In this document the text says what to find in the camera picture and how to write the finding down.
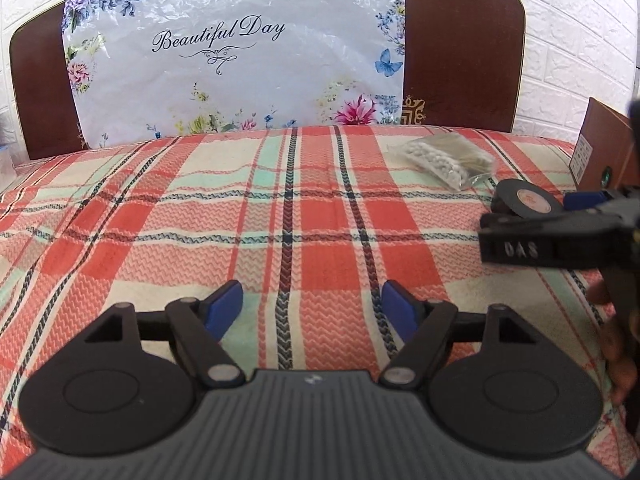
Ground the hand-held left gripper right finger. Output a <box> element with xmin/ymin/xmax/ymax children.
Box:
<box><xmin>380</xmin><ymin>280</ymin><xmax>542</xmax><ymax>388</ymax></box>

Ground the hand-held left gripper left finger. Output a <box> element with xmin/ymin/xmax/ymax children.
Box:
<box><xmin>84</xmin><ymin>280</ymin><xmax>246</xmax><ymax>388</ymax></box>

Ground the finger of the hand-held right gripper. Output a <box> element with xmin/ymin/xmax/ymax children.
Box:
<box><xmin>478</xmin><ymin>208</ymin><xmax>627</xmax><ymax>267</ymax></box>
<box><xmin>562</xmin><ymin>190</ymin><xmax>623</xmax><ymax>212</ymax></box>

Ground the black tape roll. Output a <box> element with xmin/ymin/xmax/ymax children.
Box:
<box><xmin>492</xmin><ymin>178</ymin><xmax>567</xmax><ymax>221</ymax></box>

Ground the person's right hand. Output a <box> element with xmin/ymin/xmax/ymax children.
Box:
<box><xmin>586</xmin><ymin>277</ymin><xmax>640</xmax><ymax>407</ymax></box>

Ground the brown cardboard box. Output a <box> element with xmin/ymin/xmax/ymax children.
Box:
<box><xmin>570</xmin><ymin>97</ymin><xmax>636</xmax><ymax>196</ymax></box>

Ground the plaid blanket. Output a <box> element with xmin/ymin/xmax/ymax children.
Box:
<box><xmin>0</xmin><ymin>124</ymin><xmax>640</xmax><ymax>480</ymax></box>

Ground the clear bag of white beads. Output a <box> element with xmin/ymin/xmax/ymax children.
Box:
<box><xmin>387</xmin><ymin>135</ymin><xmax>497</xmax><ymax>192</ymax></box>

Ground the brown wooden headboard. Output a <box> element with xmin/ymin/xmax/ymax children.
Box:
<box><xmin>9</xmin><ymin>0</ymin><xmax>527</xmax><ymax>162</ymax></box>

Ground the floral plastic bag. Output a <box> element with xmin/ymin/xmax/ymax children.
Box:
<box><xmin>60</xmin><ymin>0</ymin><xmax>408</xmax><ymax>150</ymax></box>

